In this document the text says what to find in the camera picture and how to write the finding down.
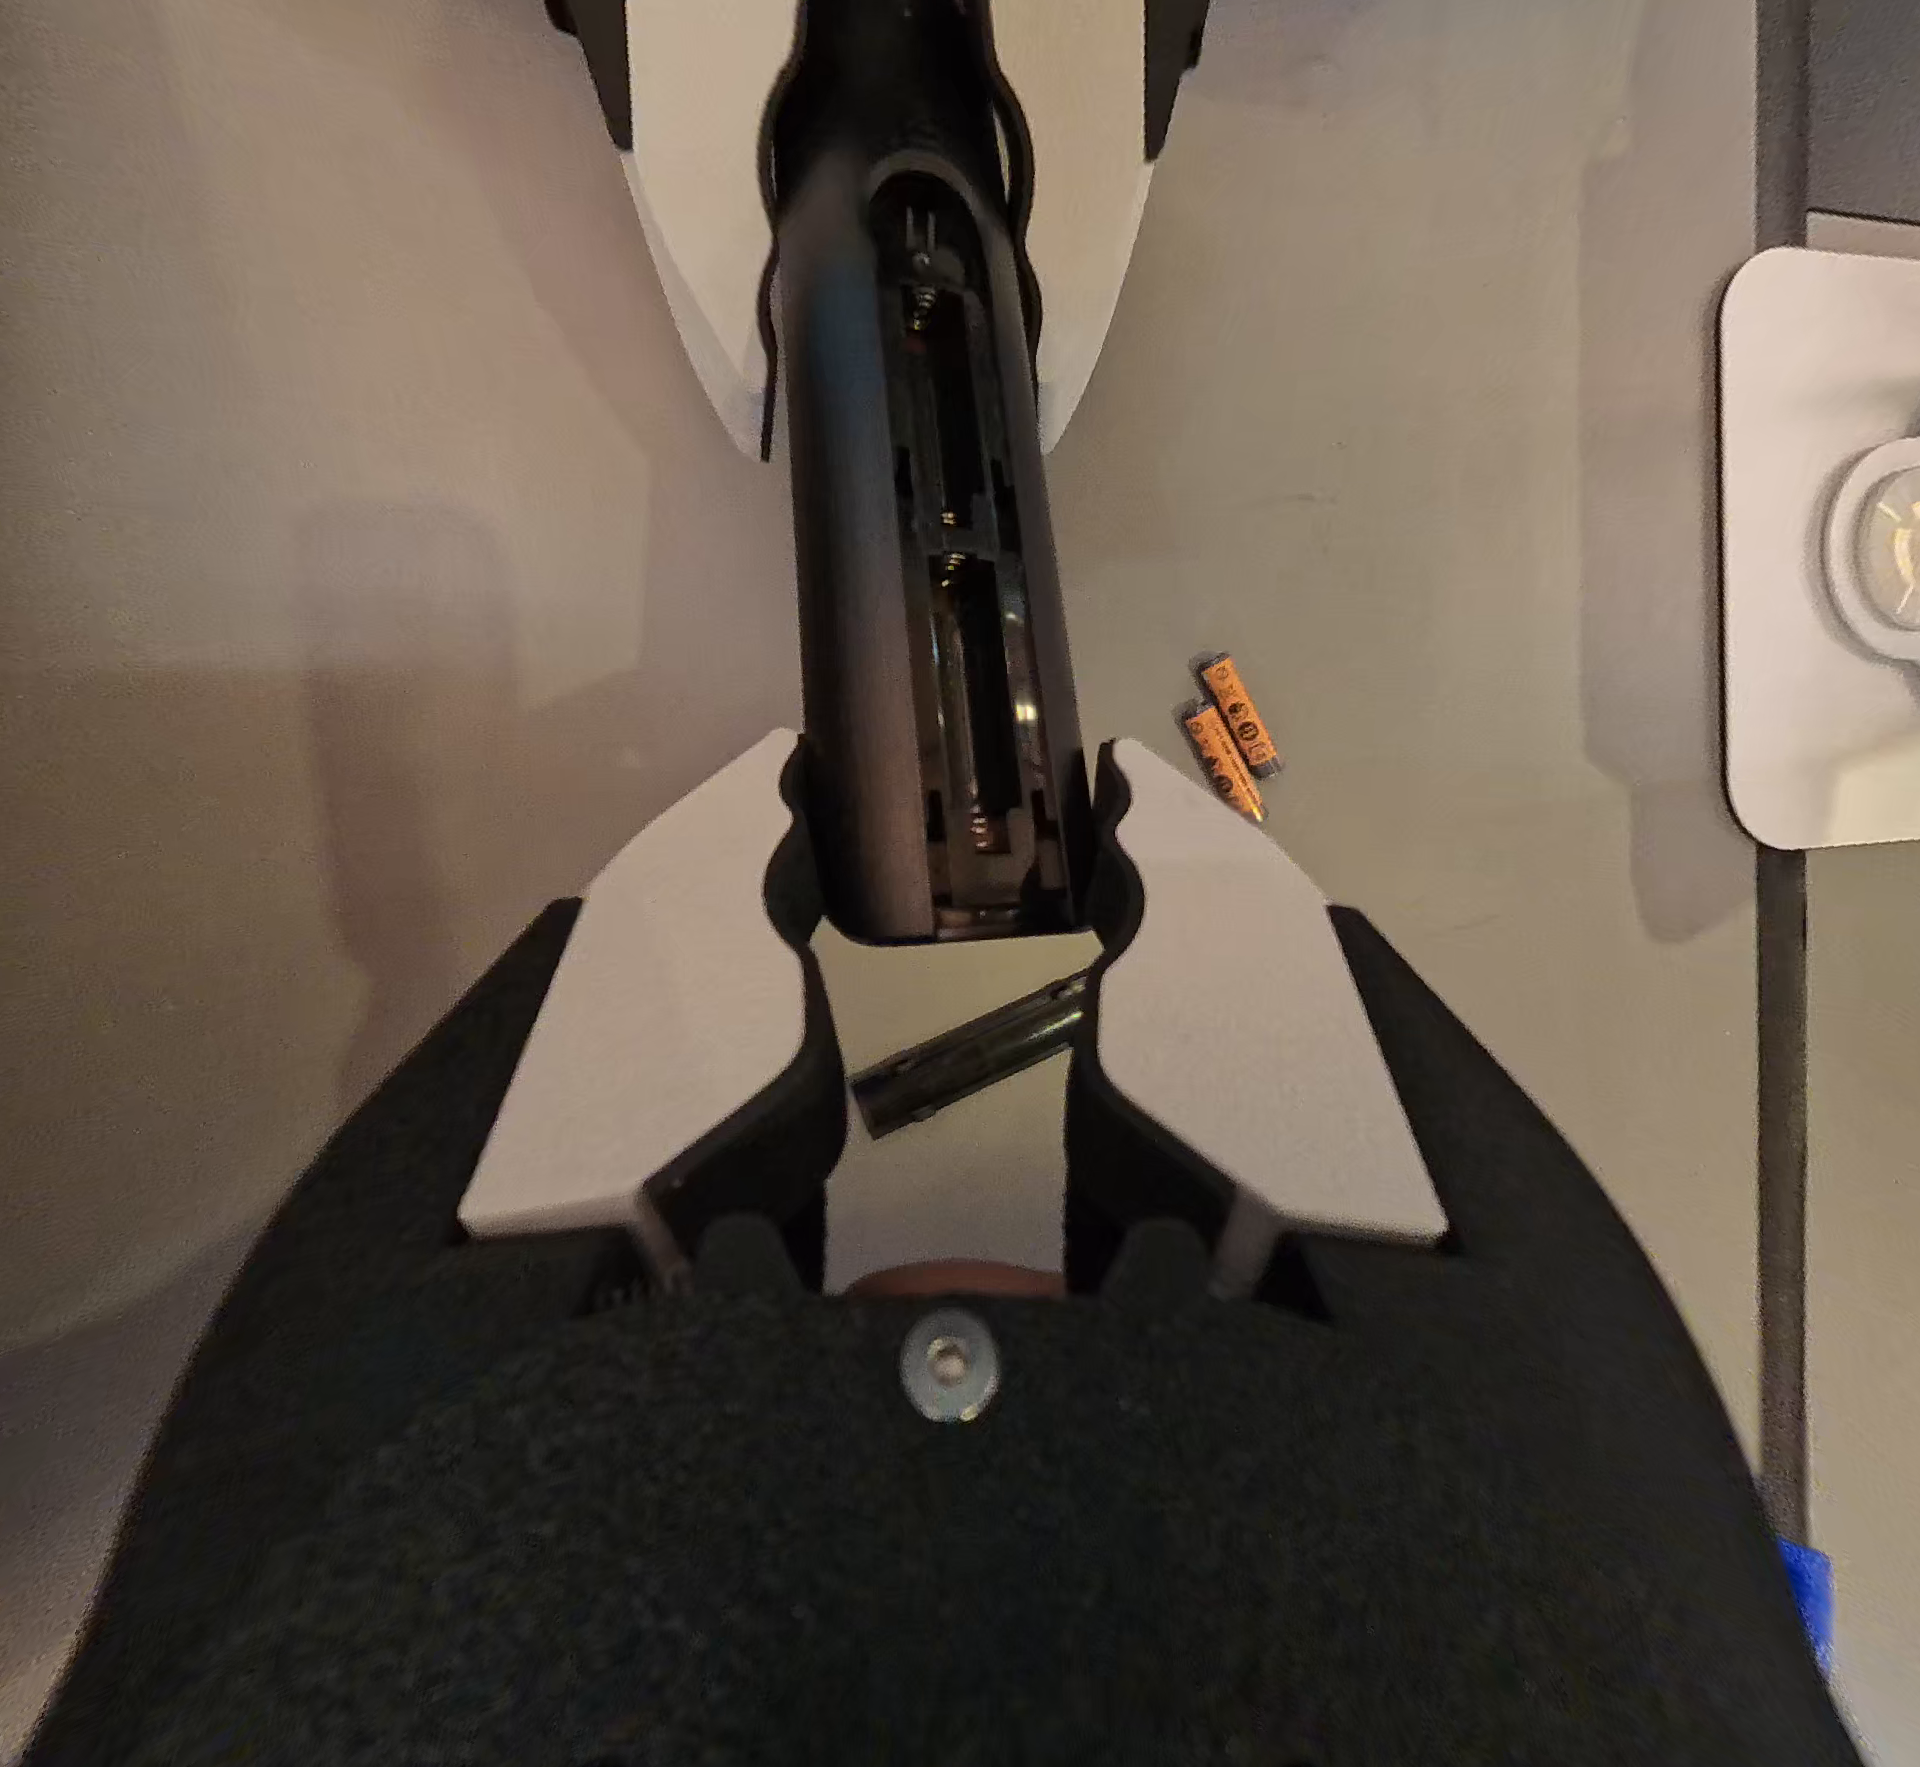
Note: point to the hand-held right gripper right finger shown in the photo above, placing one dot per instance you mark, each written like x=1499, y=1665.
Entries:
x=1260, y=1046

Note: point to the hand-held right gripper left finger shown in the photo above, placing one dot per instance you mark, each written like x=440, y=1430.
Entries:
x=646, y=1046

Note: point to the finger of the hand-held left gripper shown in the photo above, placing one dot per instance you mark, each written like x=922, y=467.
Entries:
x=1088, y=71
x=691, y=71

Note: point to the orange battery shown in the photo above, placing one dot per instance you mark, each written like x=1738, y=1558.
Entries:
x=1242, y=718
x=1217, y=759

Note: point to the black remote battery cover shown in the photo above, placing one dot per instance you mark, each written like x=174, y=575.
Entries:
x=959, y=1055

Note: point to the black remote control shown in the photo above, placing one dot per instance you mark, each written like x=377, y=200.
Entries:
x=856, y=597

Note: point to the grey desk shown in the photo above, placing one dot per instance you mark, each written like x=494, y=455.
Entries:
x=1426, y=374

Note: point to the white desk stand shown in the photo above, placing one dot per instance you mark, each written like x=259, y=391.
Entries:
x=1786, y=522

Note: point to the blue tape piece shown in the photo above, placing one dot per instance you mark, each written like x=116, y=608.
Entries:
x=1808, y=1602

